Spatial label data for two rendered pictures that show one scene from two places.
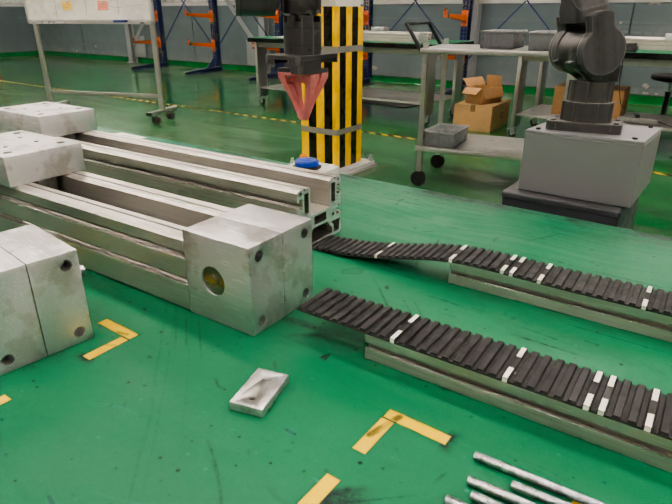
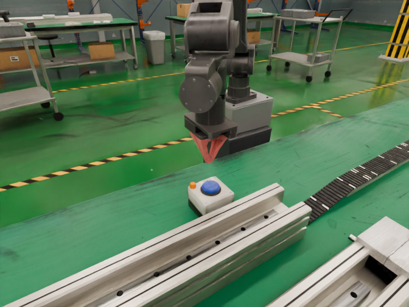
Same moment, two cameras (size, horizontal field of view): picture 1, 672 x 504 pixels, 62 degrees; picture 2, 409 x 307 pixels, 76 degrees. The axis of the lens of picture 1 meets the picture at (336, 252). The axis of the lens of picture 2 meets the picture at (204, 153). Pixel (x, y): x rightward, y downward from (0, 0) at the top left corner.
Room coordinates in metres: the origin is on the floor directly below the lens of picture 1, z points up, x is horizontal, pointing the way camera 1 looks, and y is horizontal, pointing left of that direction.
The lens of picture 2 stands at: (0.72, 0.48, 1.23)
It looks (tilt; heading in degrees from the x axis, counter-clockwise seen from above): 32 degrees down; 294
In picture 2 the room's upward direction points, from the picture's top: straight up
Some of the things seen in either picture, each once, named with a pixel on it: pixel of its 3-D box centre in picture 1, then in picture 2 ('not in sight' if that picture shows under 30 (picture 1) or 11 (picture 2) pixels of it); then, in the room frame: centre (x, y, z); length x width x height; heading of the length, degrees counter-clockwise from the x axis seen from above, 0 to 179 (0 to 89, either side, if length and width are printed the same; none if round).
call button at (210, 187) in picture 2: (306, 165); (210, 187); (0.90, 0.05, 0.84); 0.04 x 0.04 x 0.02
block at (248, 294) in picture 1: (258, 261); (384, 258); (0.55, 0.08, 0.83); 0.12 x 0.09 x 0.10; 146
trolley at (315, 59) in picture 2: not in sight; (304, 42); (1.09, -4.35, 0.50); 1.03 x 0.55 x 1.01; 149
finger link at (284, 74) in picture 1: (308, 88); (206, 141); (0.91, 0.04, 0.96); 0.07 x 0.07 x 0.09; 55
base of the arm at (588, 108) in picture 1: (587, 105); (238, 87); (0.99, -0.44, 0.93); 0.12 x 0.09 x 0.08; 63
